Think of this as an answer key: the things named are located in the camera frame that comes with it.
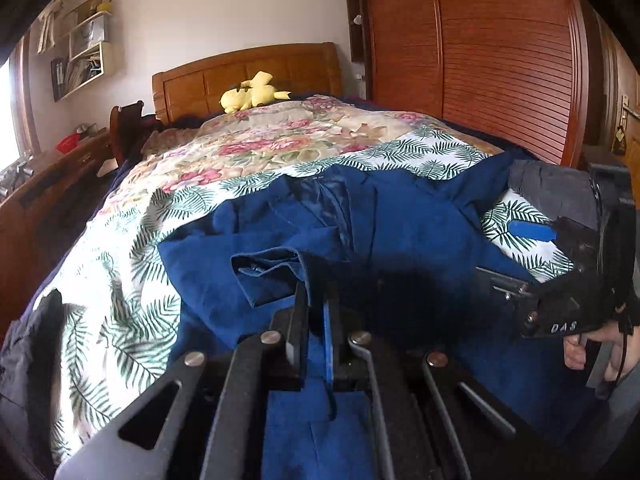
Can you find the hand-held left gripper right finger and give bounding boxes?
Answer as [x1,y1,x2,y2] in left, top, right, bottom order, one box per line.
[322,295,521,480]

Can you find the person's right hand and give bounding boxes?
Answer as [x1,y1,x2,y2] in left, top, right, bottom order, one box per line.
[562,322,640,386]

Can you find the person's right forearm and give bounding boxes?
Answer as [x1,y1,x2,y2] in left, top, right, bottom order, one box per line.
[585,355,640,411]

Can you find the floral quilt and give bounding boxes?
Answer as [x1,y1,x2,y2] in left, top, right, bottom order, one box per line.
[115,95,506,196]

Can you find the yellow plush toy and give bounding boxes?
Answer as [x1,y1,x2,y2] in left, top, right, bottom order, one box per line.
[220,71,292,114]

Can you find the wooden slatted wardrobe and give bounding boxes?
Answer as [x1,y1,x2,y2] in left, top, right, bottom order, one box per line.
[360,0,596,171]

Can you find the window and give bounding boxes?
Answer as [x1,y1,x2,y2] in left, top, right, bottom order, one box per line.
[0,35,31,171]

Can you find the leaf-print bed sheet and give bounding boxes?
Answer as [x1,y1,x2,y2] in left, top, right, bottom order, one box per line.
[47,125,576,466]

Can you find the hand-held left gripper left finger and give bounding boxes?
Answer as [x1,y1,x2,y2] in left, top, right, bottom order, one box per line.
[52,282,311,480]

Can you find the wooden bed headboard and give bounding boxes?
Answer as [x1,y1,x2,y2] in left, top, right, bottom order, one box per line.
[151,42,345,123]

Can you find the blue jacket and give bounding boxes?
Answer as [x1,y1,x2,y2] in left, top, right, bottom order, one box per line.
[157,152,601,480]

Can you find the white wall shelf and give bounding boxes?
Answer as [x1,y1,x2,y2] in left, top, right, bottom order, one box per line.
[50,0,126,102]

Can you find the wooden door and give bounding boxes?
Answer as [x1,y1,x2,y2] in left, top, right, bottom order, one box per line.
[597,20,640,161]

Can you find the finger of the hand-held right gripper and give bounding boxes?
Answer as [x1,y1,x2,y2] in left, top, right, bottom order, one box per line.
[506,217,566,246]
[474,266,543,311]

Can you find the wooden chair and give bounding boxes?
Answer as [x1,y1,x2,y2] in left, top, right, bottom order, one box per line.
[109,101,163,166]

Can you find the wooden desk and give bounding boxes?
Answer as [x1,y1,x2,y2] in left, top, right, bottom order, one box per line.
[0,130,113,311]

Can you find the grey garment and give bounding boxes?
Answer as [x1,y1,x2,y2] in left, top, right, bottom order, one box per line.
[507,159,601,231]

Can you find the white hanging garment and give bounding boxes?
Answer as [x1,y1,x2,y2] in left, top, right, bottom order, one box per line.
[36,0,68,53]

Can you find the metal desk clutter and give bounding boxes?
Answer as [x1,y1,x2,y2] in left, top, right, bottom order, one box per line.
[0,157,36,193]

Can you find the black garment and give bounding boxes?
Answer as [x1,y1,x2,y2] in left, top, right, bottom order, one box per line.
[0,289,66,461]

